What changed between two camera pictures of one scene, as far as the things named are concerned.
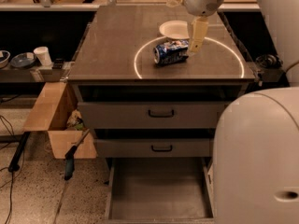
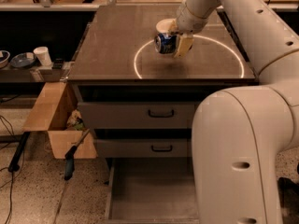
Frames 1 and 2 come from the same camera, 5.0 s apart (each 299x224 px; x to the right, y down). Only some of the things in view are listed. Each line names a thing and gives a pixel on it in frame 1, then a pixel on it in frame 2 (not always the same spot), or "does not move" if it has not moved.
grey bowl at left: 5,56 does not move
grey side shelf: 30,74 does not move
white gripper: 196,1 -> 191,22
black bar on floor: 14,163 does not move
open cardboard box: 56,111 does not move
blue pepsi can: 171,52 -> 165,44
